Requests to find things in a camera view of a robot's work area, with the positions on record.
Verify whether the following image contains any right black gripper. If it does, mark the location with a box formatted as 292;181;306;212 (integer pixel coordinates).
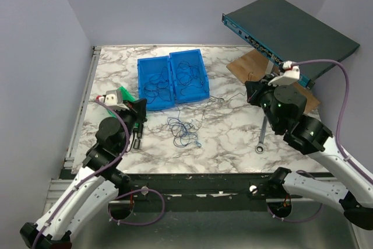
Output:
244;73;284;131

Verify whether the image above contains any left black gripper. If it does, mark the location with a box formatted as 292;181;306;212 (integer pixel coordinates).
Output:
112;99;148;152

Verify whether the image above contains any purple wire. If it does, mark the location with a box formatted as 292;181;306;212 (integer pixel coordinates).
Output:
174;91;248;130

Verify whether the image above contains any black wire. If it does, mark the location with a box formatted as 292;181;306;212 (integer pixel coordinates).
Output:
176;61;205;98
142;66;173;106

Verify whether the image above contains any blue wire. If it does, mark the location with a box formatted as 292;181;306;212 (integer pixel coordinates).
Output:
166;116;202;148

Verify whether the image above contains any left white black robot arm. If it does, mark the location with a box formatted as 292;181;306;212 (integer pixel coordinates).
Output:
20;99;147;248

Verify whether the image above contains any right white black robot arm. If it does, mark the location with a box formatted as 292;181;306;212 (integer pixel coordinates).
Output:
245;76;372;230

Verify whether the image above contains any green plastic bin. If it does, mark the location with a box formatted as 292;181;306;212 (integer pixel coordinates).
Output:
118;86;135;105

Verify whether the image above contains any large silver combination wrench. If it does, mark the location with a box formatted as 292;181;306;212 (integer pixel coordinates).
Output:
255;116;268;154

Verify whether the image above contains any wooden board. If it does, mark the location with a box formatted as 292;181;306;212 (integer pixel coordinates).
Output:
227;50;320;114

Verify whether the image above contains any left blue plastic bin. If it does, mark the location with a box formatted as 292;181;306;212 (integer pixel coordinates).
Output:
137;56;175;111

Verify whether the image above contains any blue plastic bin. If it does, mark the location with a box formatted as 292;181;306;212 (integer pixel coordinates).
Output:
137;56;175;111
169;49;210;104

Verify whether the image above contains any small silver open wrench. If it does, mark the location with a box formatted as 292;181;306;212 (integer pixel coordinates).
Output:
210;96;224;103

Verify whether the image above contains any right blue plastic bin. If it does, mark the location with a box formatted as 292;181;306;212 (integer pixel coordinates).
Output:
169;49;210;104

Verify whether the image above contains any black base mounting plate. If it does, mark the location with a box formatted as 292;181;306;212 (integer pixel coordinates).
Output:
108;167;291;219

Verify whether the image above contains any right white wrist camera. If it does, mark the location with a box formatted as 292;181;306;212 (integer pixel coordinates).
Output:
268;61;300;86

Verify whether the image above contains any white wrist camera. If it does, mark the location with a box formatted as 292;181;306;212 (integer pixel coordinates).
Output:
268;61;300;86
96;89;129;110

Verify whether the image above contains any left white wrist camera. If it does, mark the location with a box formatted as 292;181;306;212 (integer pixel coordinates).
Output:
96;89;129;110

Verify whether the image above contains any aluminium rail frame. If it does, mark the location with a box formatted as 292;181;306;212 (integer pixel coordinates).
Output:
31;45;362;249

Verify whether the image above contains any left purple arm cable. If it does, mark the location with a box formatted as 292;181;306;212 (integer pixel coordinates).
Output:
30;97;166;249

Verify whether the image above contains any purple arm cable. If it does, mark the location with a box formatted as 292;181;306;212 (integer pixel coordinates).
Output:
30;97;166;249
266;59;373;223

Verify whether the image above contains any dark network switch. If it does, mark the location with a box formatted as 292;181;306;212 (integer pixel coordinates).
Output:
221;0;361;89

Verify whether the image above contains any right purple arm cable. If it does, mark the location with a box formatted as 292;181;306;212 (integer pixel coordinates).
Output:
266;59;373;223

